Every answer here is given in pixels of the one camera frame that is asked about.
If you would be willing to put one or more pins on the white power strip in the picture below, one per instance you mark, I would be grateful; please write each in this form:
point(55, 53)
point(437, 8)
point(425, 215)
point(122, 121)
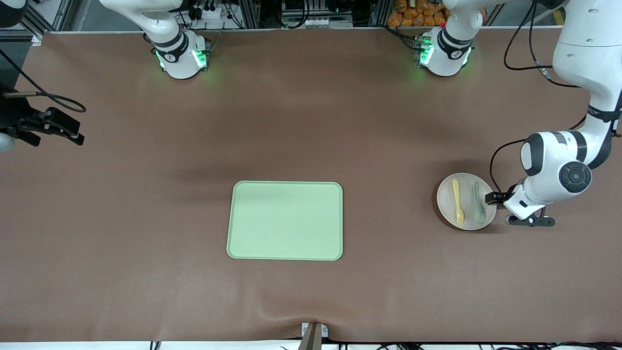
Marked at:
point(211, 13)

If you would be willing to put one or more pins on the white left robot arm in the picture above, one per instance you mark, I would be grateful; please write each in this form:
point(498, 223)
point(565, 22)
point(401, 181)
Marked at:
point(583, 63)

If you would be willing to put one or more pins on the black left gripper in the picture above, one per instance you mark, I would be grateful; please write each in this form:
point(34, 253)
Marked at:
point(504, 197)

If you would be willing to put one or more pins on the yellow plastic fork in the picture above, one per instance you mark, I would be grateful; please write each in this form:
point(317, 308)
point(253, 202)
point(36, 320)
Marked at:
point(456, 194)

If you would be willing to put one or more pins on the brown table mat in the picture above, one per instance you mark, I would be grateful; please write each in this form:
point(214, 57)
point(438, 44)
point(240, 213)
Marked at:
point(146, 218)

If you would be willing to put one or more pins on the aluminium frame profile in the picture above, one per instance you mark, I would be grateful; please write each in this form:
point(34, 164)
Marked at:
point(37, 40)

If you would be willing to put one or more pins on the pale green plastic spoon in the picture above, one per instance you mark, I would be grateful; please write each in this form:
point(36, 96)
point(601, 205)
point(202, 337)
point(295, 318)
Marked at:
point(479, 214)

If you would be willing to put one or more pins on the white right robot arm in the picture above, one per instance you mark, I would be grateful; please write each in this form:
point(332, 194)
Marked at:
point(170, 53)

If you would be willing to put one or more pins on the pile of orange round items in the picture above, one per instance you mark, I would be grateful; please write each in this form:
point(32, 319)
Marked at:
point(413, 14)

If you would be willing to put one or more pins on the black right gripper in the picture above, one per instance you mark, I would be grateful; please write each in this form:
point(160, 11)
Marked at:
point(13, 118)

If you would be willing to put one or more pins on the metal clamp bracket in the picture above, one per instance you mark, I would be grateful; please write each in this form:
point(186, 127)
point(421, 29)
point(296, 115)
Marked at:
point(313, 338)

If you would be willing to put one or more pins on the light green rectangular tray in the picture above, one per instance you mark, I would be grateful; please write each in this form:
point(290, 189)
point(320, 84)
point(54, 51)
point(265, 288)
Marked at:
point(284, 221)

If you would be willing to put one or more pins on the beige round plate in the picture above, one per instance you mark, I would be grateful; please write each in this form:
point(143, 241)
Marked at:
point(444, 204)

